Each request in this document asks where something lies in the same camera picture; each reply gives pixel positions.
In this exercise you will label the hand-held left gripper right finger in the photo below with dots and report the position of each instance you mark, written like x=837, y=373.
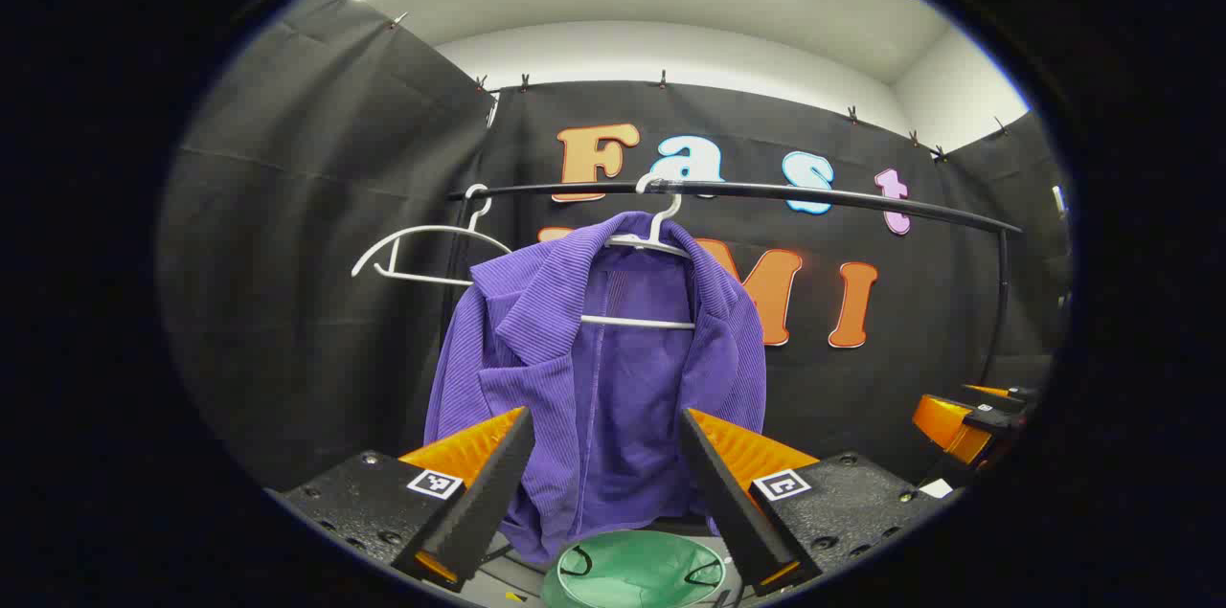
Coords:
x=733, y=493

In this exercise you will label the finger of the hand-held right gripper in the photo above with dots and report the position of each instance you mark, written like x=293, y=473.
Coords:
x=1001, y=393
x=948, y=426

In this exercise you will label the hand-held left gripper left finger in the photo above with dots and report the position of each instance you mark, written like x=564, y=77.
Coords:
x=484, y=493

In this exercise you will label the green laundry hamper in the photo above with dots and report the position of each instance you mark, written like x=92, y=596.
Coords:
x=632, y=574

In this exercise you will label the purple ribbed jacket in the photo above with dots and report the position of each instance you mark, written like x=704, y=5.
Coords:
x=536, y=330

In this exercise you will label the black clothes rack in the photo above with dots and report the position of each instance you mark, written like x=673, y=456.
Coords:
x=862, y=200

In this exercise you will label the white plastic hanger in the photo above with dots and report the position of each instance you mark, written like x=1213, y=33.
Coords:
x=421, y=228
x=656, y=225

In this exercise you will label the black backdrop cloth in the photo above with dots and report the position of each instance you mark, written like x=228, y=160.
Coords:
x=316, y=302

